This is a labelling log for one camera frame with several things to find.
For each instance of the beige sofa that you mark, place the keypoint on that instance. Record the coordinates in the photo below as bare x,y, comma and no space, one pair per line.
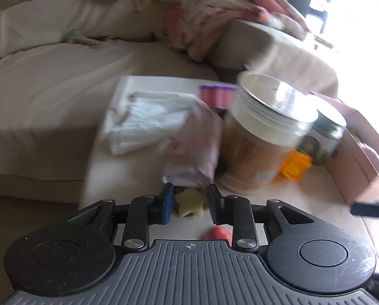
61,59

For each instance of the pink storage box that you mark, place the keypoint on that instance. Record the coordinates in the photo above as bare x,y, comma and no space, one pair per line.
355,167

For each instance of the green lidded jar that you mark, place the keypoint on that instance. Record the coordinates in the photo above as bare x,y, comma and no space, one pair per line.
324,136

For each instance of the yellow star toy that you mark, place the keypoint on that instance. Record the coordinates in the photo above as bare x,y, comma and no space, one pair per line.
190,202

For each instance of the pink purple round container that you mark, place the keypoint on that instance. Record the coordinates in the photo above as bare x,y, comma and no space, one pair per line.
217,95

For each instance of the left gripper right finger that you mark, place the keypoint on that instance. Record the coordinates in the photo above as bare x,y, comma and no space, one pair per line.
220,207

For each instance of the pink patterned small cloth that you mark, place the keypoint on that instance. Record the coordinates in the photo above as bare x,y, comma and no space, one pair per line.
192,155

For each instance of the red pink flat toy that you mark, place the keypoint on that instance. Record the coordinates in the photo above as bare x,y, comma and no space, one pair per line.
218,233

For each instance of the white folded towel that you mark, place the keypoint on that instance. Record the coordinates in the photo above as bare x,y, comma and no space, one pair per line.
150,117

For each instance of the pink floral blanket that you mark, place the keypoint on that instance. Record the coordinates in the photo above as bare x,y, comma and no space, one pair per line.
195,26

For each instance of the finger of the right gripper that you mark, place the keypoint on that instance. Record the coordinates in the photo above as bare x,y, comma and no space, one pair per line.
365,209

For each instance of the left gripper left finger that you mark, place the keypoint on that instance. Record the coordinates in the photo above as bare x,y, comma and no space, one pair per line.
160,207

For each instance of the orange toy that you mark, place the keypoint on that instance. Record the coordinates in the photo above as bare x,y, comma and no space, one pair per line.
295,165

